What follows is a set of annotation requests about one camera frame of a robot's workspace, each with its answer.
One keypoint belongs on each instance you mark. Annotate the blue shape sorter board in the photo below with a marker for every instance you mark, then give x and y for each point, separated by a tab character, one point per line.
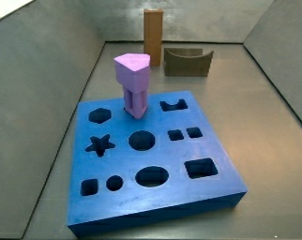
143	170

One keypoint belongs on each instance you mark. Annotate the dark grey arch block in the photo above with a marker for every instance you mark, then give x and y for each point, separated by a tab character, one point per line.
188	62

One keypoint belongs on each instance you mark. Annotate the purple triangular peg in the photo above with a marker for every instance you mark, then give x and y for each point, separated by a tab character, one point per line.
133	67

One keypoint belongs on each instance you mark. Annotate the tall brown rectangular block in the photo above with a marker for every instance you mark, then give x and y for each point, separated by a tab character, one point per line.
154	34

